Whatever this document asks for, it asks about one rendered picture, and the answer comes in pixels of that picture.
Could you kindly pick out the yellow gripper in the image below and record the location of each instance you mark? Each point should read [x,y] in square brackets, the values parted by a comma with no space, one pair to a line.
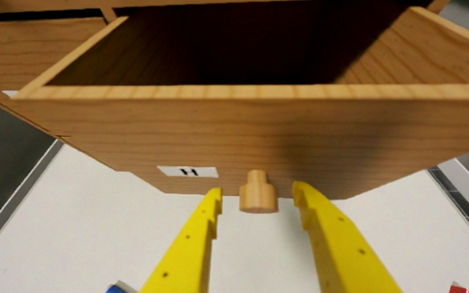
[344,261]

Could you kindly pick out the blue aa battery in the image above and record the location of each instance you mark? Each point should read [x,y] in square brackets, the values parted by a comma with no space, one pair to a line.
[112,289]

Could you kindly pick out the brown wooden chest of drawers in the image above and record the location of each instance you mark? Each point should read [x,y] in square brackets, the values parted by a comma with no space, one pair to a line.
[113,9]

